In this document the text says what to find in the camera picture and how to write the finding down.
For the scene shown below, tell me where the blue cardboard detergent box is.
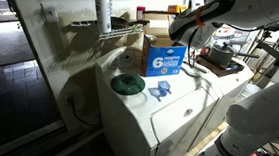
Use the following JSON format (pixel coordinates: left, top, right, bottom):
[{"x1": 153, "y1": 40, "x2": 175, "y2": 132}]
[{"x1": 137, "y1": 9, "x2": 191, "y2": 81}]

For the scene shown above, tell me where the yellow box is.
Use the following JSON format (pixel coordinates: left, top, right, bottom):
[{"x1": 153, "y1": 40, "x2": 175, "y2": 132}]
[{"x1": 167, "y1": 3, "x2": 189, "y2": 16}]

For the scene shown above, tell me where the green round disc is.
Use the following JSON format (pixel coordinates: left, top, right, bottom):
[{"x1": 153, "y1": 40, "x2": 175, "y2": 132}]
[{"x1": 108, "y1": 72, "x2": 147, "y2": 97}]

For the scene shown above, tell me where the dark blue translucent scoop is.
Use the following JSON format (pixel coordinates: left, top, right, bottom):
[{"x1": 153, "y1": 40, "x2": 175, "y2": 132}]
[{"x1": 155, "y1": 79, "x2": 174, "y2": 97}]

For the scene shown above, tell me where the white washing machine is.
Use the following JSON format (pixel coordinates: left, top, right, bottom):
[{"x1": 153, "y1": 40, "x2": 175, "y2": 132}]
[{"x1": 87, "y1": 43, "x2": 228, "y2": 156}]

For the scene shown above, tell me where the black frying pan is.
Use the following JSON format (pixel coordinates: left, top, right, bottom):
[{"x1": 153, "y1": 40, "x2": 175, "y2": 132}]
[{"x1": 108, "y1": 16, "x2": 151, "y2": 34}]

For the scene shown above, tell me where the silver metal utensil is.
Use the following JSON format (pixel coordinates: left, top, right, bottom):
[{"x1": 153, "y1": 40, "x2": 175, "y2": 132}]
[{"x1": 191, "y1": 62, "x2": 211, "y2": 74}]

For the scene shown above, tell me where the pink container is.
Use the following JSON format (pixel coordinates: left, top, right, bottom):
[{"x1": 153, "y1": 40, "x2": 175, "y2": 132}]
[{"x1": 135, "y1": 5, "x2": 147, "y2": 22}]

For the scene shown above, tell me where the small red object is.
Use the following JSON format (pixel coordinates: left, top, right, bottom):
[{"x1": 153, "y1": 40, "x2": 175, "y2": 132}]
[{"x1": 200, "y1": 45, "x2": 212, "y2": 57}]

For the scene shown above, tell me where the white plastic bottle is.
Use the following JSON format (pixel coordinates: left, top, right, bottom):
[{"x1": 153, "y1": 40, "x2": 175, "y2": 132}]
[{"x1": 90, "y1": 0, "x2": 115, "y2": 36}]

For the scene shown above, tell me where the brown wooden tray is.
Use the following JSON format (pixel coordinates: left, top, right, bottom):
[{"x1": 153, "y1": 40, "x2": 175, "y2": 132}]
[{"x1": 194, "y1": 53, "x2": 246, "y2": 80}]

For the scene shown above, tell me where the wooden floor board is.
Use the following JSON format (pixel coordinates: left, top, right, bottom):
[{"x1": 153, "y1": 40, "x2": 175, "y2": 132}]
[{"x1": 169, "y1": 117, "x2": 229, "y2": 156}]

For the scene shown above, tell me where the white dryer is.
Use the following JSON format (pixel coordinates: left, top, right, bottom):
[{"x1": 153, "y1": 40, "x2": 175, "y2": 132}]
[{"x1": 173, "y1": 34, "x2": 258, "y2": 156}]

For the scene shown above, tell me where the white round bucket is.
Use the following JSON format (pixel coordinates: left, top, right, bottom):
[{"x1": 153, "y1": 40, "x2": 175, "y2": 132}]
[{"x1": 238, "y1": 82, "x2": 264, "y2": 103}]

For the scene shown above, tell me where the white wire shelf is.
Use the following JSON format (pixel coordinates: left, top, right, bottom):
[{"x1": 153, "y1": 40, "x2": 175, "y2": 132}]
[{"x1": 68, "y1": 17, "x2": 146, "y2": 44}]

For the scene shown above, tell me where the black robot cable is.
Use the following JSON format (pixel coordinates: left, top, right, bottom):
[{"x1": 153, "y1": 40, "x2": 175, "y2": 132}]
[{"x1": 184, "y1": 25, "x2": 202, "y2": 70}]

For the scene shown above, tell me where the black power plug cord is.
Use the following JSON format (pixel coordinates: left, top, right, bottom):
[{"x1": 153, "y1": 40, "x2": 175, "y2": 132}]
[{"x1": 62, "y1": 94, "x2": 103, "y2": 128}]

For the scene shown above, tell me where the orange arm strap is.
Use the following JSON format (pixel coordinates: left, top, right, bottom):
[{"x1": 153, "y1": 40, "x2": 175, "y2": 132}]
[{"x1": 193, "y1": 4, "x2": 207, "y2": 28}]

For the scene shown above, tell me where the white wall outlet plate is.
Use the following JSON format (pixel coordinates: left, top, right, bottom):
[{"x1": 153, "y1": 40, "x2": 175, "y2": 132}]
[{"x1": 39, "y1": 2, "x2": 62, "y2": 26}]

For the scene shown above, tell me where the black camera on stand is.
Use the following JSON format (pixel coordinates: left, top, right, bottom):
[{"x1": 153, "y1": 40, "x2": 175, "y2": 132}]
[{"x1": 263, "y1": 21, "x2": 279, "y2": 34}]

